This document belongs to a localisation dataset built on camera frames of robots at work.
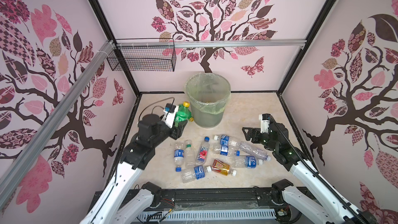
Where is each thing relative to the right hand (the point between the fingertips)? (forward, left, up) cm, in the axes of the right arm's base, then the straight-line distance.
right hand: (249, 127), depth 78 cm
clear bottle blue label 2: (-6, +12, -14) cm, 20 cm away
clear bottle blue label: (-1, +11, -13) cm, 17 cm away
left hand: (-2, +34, +11) cm, 36 cm away
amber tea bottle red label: (-16, +15, -13) cm, 26 cm away
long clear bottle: (-7, -5, -15) cm, 17 cm away
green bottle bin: (-2, +33, +15) cm, 36 cm away
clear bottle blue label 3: (-12, +1, -16) cm, 20 cm away
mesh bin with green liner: (+31, +20, -7) cm, 38 cm away
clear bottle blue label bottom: (-19, +26, -13) cm, 35 cm away
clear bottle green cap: (-7, +32, -19) cm, 38 cm away
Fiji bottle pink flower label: (-7, +24, -14) cm, 29 cm away
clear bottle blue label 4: (-9, +38, -14) cm, 41 cm away
